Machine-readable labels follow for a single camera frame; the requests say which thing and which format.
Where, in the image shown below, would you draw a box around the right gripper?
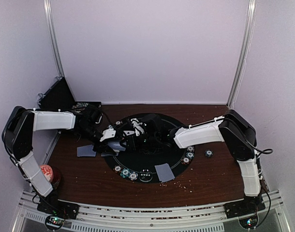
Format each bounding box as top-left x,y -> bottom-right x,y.
121,132 -> 160,150

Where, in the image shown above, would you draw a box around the grey card deck box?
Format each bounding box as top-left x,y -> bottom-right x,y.
107,141 -> 126,153

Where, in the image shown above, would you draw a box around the white blue chip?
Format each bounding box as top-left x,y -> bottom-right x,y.
187,146 -> 194,152
129,172 -> 138,181

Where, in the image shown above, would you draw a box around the dealt card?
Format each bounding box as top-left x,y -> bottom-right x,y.
155,163 -> 175,183

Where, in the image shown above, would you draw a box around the two of spades card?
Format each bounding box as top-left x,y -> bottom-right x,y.
123,130 -> 134,136

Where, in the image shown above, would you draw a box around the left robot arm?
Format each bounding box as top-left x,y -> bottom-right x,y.
2,104 -> 126,215

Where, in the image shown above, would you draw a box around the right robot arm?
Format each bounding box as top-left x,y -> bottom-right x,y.
120,110 -> 273,214

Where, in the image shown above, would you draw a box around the round black poker mat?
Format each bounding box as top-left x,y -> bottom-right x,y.
103,119 -> 195,183

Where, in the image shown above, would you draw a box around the leftover cards on table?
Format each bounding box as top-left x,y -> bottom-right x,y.
76,145 -> 96,157

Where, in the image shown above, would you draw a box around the green chip stack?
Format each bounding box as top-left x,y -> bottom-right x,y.
205,150 -> 213,158

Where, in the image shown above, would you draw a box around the black poker set case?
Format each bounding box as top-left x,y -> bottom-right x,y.
38,77 -> 102,112

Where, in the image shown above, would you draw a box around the red patterned tin can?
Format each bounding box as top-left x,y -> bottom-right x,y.
40,164 -> 62,189

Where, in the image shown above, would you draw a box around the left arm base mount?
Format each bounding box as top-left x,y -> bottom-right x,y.
37,201 -> 79,231

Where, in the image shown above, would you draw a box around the aluminium front rail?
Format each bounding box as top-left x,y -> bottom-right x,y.
15,189 -> 287,232

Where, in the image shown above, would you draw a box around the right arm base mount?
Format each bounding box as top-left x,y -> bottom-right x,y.
224,200 -> 266,230

